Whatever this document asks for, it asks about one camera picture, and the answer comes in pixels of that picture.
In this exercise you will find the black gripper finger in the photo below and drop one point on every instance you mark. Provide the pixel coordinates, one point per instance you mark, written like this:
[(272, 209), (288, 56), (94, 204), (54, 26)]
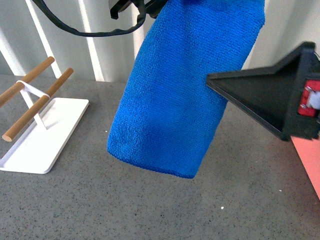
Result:
[(283, 98)]

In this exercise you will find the blue microfiber cloth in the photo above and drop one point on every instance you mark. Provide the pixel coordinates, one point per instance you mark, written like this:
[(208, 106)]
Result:
[(167, 116)]

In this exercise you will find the pink plastic box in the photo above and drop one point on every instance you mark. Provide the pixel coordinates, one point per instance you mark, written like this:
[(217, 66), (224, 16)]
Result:
[(309, 154)]

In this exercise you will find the white curtain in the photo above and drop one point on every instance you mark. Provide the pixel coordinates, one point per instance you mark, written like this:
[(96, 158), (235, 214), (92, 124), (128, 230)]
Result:
[(27, 37)]

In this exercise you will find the white towel rack stand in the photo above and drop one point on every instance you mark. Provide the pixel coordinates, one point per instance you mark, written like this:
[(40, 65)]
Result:
[(41, 133)]

